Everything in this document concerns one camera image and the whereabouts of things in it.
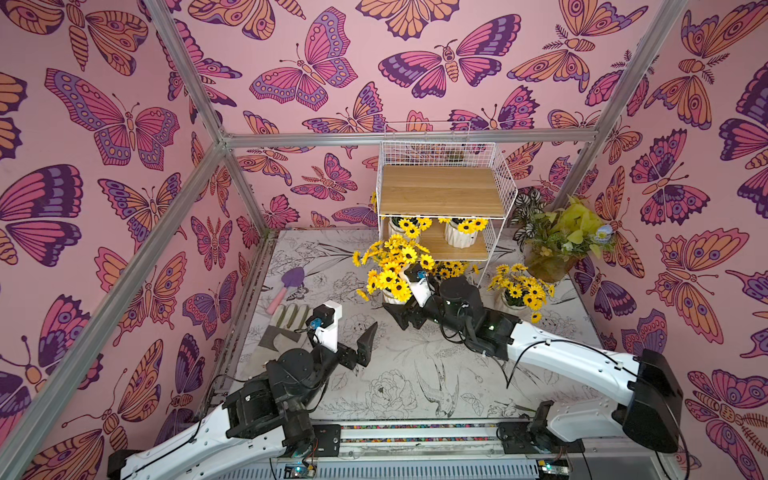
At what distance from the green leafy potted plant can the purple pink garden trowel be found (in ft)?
2.50

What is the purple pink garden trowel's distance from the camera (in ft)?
3.33

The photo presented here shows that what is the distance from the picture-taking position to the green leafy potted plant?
89 cm
